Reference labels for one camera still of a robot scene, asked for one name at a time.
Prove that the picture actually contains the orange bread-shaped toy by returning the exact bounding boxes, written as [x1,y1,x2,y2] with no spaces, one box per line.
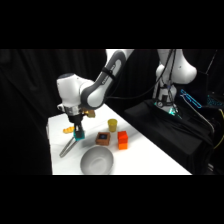
[62,125,76,135]

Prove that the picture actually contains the orange-red block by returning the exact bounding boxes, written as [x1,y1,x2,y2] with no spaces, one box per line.
[116,130,130,151]

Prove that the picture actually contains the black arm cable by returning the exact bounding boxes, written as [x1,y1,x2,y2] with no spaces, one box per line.
[105,49,178,101]

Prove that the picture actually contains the blue lit device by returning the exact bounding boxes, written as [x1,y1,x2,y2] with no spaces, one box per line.
[206,94,224,110]

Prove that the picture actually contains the blue glowing frame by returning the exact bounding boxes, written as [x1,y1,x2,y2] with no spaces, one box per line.
[179,88,204,110]

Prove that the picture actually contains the black cloth-covered stand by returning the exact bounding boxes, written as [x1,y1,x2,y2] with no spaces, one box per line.
[123,98,215,176]

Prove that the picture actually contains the silver metal tongs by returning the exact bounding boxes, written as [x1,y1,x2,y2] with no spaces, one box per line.
[58,137,77,159]

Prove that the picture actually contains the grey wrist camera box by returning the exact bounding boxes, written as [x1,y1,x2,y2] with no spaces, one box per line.
[56,102,68,113]

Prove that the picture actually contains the black curtain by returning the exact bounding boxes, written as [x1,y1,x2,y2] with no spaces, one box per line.
[0,49,224,176]

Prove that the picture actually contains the yellow-brown wrist cable mount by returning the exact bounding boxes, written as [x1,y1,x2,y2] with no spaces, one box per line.
[82,109,97,120]

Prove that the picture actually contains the brown box with blue top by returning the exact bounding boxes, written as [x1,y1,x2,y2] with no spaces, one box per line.
[95,131,112,147]

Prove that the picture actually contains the yellow cup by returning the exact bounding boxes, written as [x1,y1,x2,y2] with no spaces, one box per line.
[106,118,119,134]

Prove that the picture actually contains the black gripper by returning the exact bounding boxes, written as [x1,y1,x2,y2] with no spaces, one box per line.
[67,113,85,134]

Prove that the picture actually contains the yellow cable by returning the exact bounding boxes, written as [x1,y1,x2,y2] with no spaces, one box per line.
[212,107,224,152]

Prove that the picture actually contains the green base light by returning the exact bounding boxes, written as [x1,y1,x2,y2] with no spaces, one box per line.
[167,106,181,118]

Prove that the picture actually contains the grey bowl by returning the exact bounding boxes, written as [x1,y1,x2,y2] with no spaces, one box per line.
[79,145,116,176]

